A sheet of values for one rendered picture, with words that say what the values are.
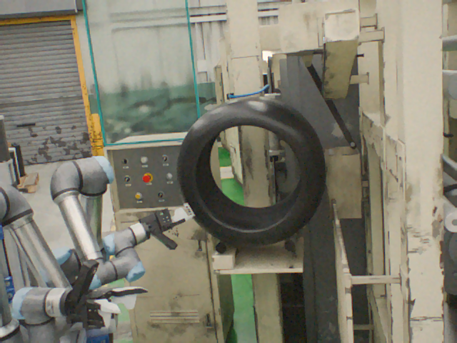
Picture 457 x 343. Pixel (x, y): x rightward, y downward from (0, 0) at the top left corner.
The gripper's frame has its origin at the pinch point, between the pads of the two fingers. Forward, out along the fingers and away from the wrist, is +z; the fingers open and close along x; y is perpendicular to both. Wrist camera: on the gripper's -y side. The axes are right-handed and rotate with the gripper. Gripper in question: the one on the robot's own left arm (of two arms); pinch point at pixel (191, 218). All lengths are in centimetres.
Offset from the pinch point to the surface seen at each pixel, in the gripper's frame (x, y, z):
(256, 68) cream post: -5, 50, 53
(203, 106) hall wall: 797, 205, 444
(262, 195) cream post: 15.8, -3.6, 44.1
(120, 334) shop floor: 148, -56, -17
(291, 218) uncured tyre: -23.6, -14.3, 29.2
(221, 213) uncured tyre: 16.2, -3.8, 21.1
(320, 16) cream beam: -72, 43, 36
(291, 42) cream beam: -64, 40, 28
